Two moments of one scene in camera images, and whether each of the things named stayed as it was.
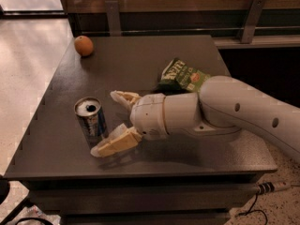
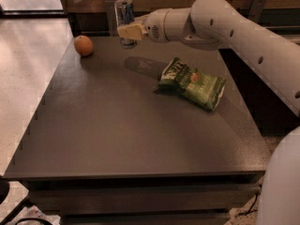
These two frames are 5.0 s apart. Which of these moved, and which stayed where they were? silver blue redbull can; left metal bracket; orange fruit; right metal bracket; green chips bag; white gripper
Moved: silver blue redbull can; white gripper
Stayed: left metal bracket; green chips bag; right metal bracket; orange fruit
